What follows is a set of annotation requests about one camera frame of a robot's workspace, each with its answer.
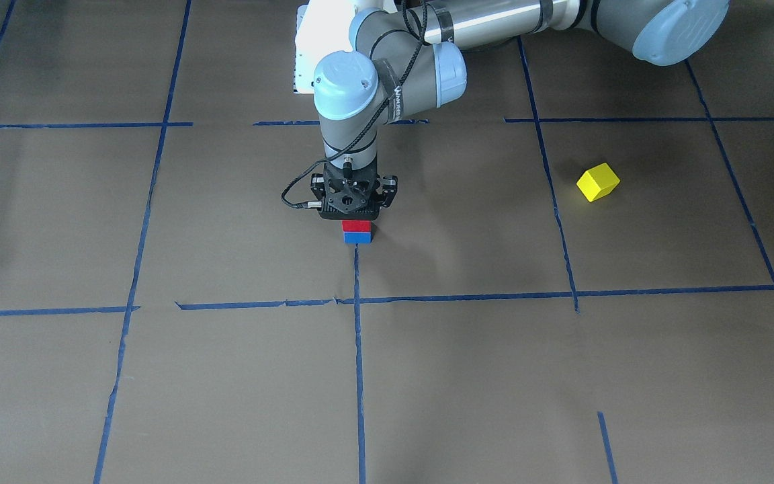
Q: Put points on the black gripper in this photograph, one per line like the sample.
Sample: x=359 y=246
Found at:
x=320 y=186

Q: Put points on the red cube block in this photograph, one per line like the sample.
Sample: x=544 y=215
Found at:
x=356 y=226

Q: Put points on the blue cube block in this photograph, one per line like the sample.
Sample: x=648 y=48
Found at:
x=358 y=237

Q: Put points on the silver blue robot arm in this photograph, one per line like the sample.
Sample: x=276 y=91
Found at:
x=407 y=62

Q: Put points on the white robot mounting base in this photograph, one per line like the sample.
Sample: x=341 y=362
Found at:
x=322 y=28

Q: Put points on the yellow cube block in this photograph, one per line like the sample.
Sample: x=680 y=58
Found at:
x=597 y=182

